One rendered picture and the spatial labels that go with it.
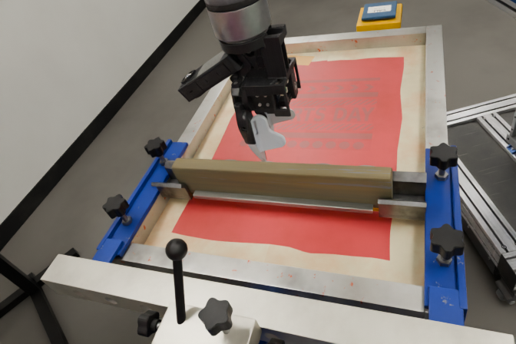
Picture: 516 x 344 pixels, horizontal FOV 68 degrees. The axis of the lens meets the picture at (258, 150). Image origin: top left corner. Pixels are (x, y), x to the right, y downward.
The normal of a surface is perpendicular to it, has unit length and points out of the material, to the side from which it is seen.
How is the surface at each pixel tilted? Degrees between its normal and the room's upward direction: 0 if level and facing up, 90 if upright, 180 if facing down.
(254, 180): 90
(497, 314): 0
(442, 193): 0
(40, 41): 90
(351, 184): 90
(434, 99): 0
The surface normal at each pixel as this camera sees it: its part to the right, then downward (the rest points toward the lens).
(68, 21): 0.93, 0.03
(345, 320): -0.24, -0.72
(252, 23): 0.48, 0.50
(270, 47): -0.28, 0.69
